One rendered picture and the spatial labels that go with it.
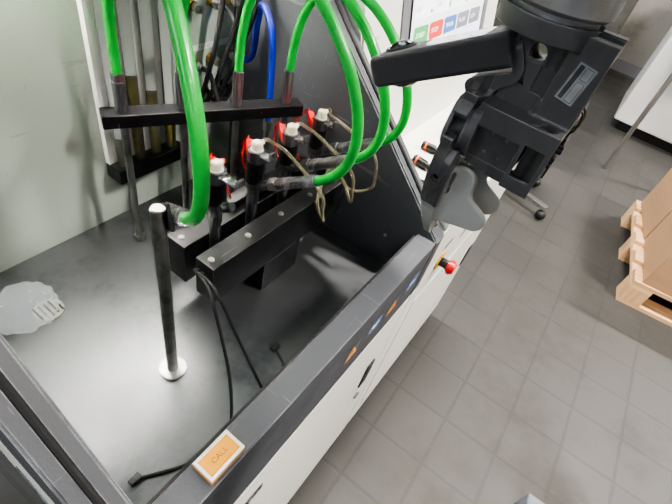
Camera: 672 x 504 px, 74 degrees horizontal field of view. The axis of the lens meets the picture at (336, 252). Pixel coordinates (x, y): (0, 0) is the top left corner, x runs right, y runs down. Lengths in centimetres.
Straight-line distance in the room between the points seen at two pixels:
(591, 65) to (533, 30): 5
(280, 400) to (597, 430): 169
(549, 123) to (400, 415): 147
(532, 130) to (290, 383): 42
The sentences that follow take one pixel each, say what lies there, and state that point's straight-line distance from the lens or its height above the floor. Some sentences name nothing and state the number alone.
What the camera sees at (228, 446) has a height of 96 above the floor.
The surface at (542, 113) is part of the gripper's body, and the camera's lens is 37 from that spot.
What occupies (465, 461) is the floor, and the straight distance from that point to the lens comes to 177.
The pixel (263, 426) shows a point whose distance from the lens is 59.
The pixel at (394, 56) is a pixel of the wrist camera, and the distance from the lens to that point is 39.
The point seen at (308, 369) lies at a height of 95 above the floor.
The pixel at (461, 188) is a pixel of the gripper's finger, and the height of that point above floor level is 128.
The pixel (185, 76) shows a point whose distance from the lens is 37.
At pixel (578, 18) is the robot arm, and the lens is 34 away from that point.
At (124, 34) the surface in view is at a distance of 81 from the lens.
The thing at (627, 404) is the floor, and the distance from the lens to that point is 231.
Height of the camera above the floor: 149
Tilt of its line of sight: 44 degrees down
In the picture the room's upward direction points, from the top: 16 degrees clockwise
